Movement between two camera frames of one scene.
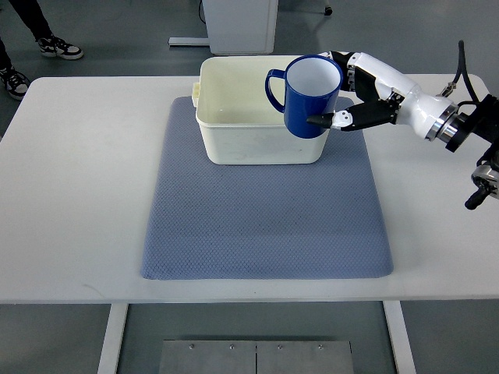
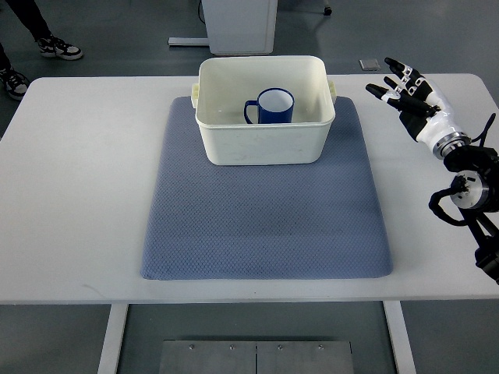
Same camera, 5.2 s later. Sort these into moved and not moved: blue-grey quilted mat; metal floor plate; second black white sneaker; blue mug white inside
Moved: blue mug white inside
Not moved: blue-grey quilted mat; metal floor plate; second black white sneaker
